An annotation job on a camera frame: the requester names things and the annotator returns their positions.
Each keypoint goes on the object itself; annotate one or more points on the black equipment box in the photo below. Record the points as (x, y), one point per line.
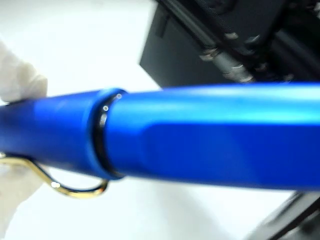
(200, 37)

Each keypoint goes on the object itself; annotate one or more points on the blue pen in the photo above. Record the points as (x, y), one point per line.
(200, 137)

